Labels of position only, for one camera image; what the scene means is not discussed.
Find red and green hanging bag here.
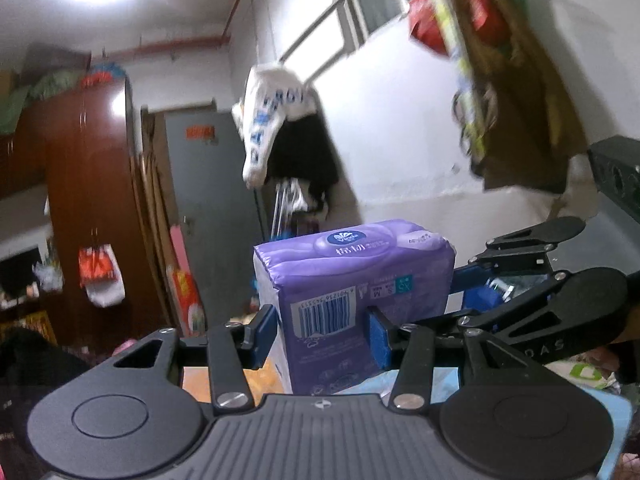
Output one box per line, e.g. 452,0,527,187
452,0,531,48

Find red pipe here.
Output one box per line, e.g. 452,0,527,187
105,0,256,61

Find green cloth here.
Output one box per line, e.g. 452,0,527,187
0,67,86,136

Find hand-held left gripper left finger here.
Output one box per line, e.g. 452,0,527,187
112,305,277,409

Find white cloth with blue letters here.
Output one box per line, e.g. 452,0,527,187
232,62,318,191

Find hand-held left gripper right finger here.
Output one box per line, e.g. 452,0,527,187
366,307,496,410

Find red and yellow package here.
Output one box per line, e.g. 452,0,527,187
172,270,207,337

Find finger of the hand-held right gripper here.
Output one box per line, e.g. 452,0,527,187
452,217,586,293
415,271,567,347

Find dark cloth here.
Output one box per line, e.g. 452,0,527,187
0,327,103,480

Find chrome folding rack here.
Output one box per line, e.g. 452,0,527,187
270,180,311,241

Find leaning cardboard sheets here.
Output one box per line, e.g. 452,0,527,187
132,105,181,328

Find orange bag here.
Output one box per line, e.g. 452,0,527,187
182,357,292,405

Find metal rod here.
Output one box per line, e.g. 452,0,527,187
280,0,361,63

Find pink board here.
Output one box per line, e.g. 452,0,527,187
169,225,193,286

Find black hanging garment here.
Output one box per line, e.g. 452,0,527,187
267,112,341,213

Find blue mat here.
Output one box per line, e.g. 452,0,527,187
590,389,637,443

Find brown wooden wardrobe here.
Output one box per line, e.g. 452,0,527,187
0,77,168,356

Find window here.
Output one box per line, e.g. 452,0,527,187
327,0,426,53

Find yellow green hanging package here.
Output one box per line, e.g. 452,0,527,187
415,0,493,166

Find purple tissue pack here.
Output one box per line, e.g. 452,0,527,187
252,219,457,396

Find white and green bag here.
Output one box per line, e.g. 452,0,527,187
555,359,621,392

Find grey door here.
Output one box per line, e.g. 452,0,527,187
162,107,266,323

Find red and white plastic bag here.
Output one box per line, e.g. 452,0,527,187
77,244,126,308

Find brown paper bag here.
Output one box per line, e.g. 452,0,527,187
470,0,590,196

